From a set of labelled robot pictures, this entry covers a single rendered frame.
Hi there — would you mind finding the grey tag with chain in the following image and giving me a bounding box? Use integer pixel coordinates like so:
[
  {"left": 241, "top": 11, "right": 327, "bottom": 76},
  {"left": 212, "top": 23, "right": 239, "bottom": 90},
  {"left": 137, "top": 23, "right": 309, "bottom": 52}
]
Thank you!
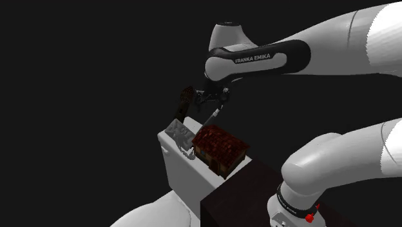
[{"left": 164, "top": 119, "right": 196, "bottom": 161}]

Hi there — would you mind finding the dark brown brush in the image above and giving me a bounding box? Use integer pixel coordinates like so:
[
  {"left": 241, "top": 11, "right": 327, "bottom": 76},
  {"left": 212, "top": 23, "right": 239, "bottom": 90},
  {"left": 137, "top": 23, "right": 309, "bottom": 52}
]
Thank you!
[{"left": 173, "top": 86, "right": 196, "bottom": 125}]

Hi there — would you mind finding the toy house with red roof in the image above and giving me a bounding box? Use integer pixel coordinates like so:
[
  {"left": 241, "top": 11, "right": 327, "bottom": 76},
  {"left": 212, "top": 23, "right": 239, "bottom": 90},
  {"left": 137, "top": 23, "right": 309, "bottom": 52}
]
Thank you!
[{"left": 191, "top": 124, "right": 251, "bottom": 181}]

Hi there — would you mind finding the dark red robot stand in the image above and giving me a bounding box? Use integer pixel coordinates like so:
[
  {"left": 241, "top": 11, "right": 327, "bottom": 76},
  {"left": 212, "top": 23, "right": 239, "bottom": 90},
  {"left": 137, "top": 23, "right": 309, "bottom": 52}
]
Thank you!
[{"left": 200, "top": 158, "right": 359, "bottom": 227}]

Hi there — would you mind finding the black and white pen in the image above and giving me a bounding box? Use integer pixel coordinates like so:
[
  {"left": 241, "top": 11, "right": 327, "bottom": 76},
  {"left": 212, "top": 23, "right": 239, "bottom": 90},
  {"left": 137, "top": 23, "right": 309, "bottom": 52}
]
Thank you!
[{"left": 200, "top": 105, "right": 224, "bottom": 129}]

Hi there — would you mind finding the white toilet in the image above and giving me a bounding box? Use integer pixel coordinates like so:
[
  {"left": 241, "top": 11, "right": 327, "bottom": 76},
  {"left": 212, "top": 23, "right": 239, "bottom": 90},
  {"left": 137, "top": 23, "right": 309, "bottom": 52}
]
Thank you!
[{"left": 109, "top": 116, "right": 254, "bottom": 227}]

